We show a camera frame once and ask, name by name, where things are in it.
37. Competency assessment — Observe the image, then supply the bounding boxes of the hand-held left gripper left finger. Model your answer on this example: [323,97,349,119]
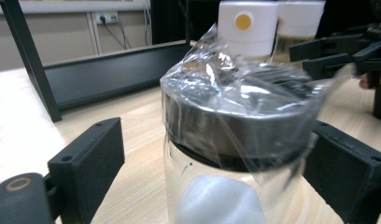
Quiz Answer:
[47,117,126,224]

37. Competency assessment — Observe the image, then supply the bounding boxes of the white-lid jar with brown contents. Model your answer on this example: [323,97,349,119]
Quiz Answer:
[270,0,327,68]

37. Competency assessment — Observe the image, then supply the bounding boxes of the grey hanging cables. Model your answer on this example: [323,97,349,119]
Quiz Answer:
[142,0,153,47]

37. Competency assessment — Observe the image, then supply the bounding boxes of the black power cable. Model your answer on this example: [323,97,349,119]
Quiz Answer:
[116,19,132,50]
[100,17,127,50]

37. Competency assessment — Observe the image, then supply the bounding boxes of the white wall socket with plugs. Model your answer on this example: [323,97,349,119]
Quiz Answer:
[94,11,119,25]

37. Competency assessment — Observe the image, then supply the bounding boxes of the white-lid jar with white powder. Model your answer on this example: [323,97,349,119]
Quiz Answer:
[217,0,279,62]

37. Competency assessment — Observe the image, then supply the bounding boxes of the tall black curtain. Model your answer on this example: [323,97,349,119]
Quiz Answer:
[150,0,381,46]

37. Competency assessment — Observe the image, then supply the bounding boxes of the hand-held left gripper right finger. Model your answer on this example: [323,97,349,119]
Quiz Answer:
[303,120,381,224]

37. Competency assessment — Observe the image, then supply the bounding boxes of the glass jar with metal lid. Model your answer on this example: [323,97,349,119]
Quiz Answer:
[160,22,356,224]

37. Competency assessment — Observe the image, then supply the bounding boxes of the black metal shelf rack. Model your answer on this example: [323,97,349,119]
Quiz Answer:
[0,0,194,123]

